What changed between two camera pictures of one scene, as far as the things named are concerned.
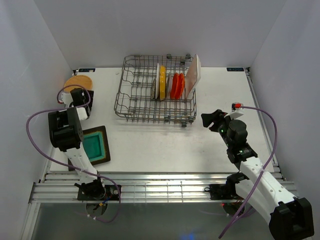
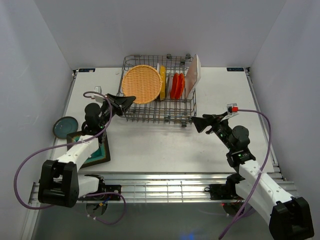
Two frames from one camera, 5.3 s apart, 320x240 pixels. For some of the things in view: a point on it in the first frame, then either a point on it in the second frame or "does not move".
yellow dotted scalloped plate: (162, 82) does not move
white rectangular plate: (193, 75) does not move
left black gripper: (91, 93) -> (121, 104)
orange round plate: (181, 85) does not move
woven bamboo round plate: (83, 80) -> (143, 82)
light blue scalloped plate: (170, 86) does not move
